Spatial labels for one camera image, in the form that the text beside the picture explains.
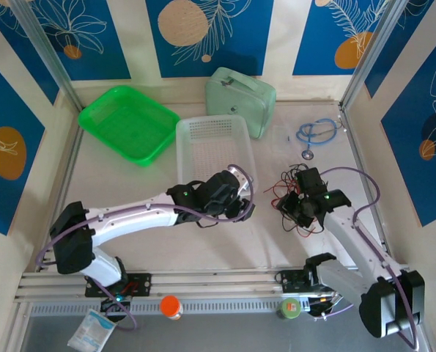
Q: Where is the green plastic basket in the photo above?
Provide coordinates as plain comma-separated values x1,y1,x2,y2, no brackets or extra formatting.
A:
78,84,182,168

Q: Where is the aluminium table side rail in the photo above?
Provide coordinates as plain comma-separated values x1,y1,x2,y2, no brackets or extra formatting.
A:
340,104,393,260

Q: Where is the thin red wire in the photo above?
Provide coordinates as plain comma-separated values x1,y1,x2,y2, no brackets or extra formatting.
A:
263,172,327,239

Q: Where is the small clear plastic box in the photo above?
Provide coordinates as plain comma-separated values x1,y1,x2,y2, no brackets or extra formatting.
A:
272,126,292,153

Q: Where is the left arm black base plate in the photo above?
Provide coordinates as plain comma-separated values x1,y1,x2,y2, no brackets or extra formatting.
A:
84,273,152,298

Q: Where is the jar with green lid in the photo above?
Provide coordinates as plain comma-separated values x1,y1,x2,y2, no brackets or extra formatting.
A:
276,297,300,320

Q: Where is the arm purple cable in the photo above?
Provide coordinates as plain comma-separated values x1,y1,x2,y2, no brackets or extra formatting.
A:
308,166,421,351
36,164,257,331

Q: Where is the aluminium corner post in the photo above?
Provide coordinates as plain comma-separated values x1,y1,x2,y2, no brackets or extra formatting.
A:
10,0,85,111
340,0,404,111

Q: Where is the white and blue packet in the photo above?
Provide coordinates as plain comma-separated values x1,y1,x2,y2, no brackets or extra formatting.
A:
67,308,117,351

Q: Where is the aluminium rail frame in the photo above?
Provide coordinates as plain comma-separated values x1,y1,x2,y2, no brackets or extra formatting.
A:
14,265,420,304

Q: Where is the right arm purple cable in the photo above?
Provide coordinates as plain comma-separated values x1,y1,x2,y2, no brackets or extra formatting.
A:
308,166,421,351

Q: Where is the white perforated plastic basket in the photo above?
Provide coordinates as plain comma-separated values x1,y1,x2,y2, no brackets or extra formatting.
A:
175,115,258,195

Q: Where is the slotted grey cable duct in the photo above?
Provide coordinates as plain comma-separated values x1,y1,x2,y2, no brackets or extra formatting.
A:
29,298,312,317

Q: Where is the jar with orange lid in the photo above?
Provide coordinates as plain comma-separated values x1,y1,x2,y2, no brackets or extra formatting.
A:
160,295,184,321

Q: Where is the mint green zip case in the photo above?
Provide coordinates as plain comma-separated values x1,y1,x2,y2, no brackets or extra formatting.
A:
204,67,277,139

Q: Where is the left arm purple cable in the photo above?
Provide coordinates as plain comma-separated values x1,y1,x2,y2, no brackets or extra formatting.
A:
36,164,257,331

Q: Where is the blue stethoscope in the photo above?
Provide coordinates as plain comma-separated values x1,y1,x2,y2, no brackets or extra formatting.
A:
295,115,347,161

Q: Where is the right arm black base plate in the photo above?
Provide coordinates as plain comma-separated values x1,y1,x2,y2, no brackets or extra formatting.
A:
278,270,349,294

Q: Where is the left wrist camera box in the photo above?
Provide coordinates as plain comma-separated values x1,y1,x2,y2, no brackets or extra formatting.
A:
227,164,255,197

